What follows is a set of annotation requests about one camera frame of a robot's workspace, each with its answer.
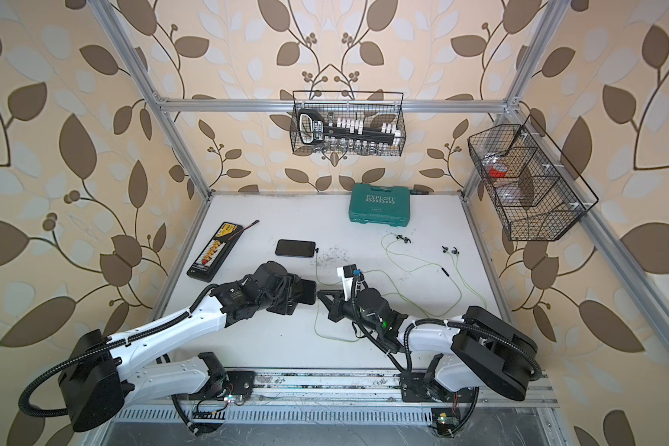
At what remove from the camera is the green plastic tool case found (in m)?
1.10

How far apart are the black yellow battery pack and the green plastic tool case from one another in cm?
46

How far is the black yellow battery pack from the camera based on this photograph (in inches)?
38.0
